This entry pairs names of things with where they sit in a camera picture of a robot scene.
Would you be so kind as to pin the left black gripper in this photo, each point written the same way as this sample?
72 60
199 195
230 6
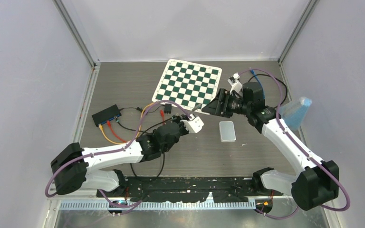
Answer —
178 120

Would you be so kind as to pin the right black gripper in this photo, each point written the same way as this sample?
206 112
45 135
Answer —
216 108

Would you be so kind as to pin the white router box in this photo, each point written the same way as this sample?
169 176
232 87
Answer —
227 131

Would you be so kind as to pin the black network switch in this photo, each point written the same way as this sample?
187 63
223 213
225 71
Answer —
105 115

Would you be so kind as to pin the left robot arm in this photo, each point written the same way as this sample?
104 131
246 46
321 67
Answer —
76 167

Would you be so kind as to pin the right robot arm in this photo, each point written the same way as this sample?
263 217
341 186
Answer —
315 181

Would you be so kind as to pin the green white chessboard mat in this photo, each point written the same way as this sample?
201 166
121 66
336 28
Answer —
187 83

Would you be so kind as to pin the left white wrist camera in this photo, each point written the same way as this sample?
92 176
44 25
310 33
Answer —
192 123

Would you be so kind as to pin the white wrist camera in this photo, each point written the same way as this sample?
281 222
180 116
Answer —
236 85
192 123

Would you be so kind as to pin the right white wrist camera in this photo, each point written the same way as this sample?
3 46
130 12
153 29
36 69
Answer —
236 85

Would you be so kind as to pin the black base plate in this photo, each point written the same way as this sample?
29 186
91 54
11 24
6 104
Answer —
189 189

